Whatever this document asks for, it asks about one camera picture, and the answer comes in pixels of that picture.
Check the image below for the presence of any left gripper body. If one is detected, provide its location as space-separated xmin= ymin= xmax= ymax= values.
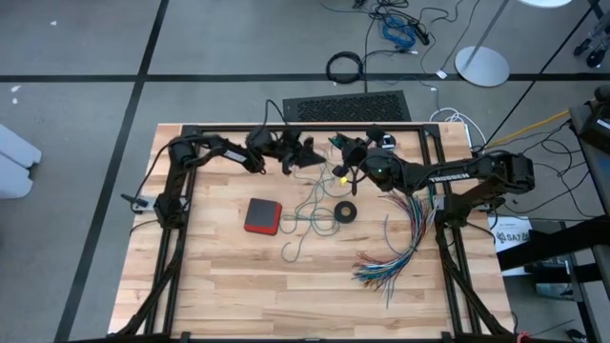
xmin=274 ymin=126 xmax=315 ymax=176

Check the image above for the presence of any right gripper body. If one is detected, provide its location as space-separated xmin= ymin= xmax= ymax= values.
xmin=331 ymin=125 xmax=388 ymax=197

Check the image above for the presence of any thin green wire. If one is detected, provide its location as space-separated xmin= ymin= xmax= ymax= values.
xmin=279 ymin=135 xmax=357 ymax=263

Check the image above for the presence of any black tape roll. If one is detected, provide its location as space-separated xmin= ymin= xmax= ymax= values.
xmin=333 ymin=200 xmax=358 ymax=225

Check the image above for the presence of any black floor vent grille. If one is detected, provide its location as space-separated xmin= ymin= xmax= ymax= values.
xmin=282 ymin=90 xmax=413 ymax=123

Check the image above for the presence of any red and black box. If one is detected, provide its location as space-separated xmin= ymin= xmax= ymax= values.
xmin=243 ymin=197 xmax=284 ymax=236

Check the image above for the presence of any floor stand with round base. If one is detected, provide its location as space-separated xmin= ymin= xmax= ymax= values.
xmin=454 ymin=0 xmax=511 ymax=89

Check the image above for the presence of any white printed sign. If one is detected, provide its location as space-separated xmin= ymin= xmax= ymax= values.
xmin=488 ymin=216 xmax=533 ymax=277

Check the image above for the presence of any thin black slanted pole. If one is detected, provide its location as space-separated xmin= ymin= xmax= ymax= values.
xmin=485 ymin=2 xmax=597 ymax=140

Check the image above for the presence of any dark side desk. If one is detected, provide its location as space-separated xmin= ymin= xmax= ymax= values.
xmin=569 ymin=85 xmax=610 ymax=218

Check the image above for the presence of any white round stand base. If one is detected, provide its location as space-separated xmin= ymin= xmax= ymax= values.
xmin=518 ymin=0 xmax=573 ymax=10

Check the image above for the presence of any wheeled chair base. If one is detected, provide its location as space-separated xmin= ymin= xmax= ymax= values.
xmin=574 ymin=18 xmax=610 ymax=69

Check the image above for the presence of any white rounded object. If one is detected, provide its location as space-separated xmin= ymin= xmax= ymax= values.
xmin=0 ymin=122 xmax=43 ymax=200

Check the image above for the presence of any black camera cable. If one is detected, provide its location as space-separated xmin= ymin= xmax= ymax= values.
xmin=263 ymin=98 xmax=288 ymax=131

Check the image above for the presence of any loose blue wire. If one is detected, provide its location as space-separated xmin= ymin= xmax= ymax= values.
xmin=383 ymin=213 xmax=404 ymax=257

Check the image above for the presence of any black coiled cable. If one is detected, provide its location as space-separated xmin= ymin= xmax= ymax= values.
xmin=325 ymin=50 xmax=366 ymax=86

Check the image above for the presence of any bundle of coloured wires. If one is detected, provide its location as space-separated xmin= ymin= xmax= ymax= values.
xmin=351 ymin=189 xmax=442 ymax=311

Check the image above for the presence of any black floor cable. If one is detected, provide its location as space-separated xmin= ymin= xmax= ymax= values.
xmin=362 ymin=0 xmax=473 ymax=94

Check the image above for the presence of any white looped cable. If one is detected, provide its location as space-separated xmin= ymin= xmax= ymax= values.
xmin=428 ymin=107 xmax=487 ymax=147

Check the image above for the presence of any blue coiled cable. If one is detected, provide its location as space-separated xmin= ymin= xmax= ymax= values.
xmin=380 ymin=16 xmax=418 ymax=50

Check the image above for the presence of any yellow cable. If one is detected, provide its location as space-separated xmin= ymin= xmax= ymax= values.
xmin=484 ymin=111 xmax=572 ymax=148

